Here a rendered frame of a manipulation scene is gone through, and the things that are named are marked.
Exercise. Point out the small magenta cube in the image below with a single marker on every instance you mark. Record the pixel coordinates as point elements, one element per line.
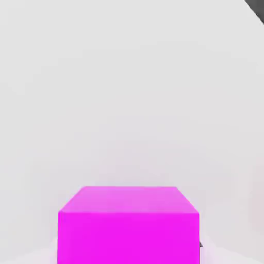
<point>127,235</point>

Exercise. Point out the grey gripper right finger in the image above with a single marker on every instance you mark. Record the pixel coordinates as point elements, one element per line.
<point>203,254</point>

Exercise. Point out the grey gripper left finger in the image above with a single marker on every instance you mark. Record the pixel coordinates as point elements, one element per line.
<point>53,255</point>

